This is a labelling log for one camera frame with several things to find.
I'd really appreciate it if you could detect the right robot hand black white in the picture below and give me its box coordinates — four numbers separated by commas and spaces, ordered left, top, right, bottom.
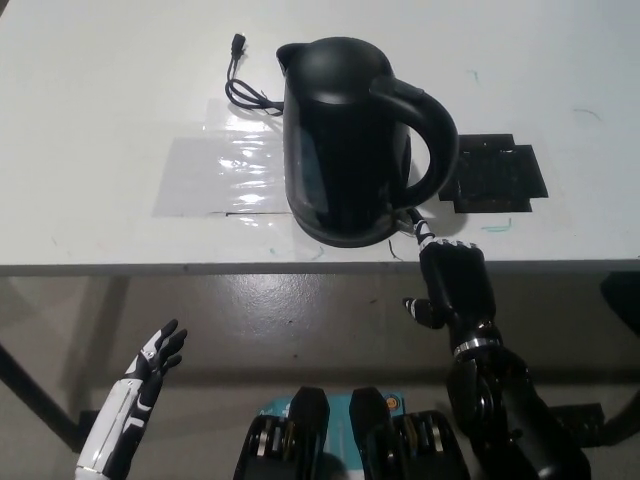
402, 208, 503, 357

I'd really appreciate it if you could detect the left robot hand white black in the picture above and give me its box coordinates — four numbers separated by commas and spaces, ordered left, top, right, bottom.
74, 319, 189, 480

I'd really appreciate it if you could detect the black electric kettle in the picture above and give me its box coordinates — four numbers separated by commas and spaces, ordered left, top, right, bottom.
276, 35, 460, 248

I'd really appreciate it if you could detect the black teal robot body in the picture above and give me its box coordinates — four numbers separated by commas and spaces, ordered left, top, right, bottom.
234, 387, 469, 480

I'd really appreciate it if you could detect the black floor foot plate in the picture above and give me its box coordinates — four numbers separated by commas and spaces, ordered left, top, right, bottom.
77, 409, 102, 442
547, 403, 605, 437

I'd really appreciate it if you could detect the black metal table leg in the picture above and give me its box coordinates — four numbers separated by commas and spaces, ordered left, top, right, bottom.
599, 269, 640, 444
0, 343, 77, 447

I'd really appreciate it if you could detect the black tape patch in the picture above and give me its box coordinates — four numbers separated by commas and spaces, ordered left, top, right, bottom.
438, 132, 551, 214

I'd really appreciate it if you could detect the transparent tape sheet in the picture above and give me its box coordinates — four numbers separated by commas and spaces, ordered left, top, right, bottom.
151, 97, 294, 219

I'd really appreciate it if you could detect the black power cord with plug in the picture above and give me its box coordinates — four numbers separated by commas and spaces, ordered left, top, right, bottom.
224, 33, 287, 116

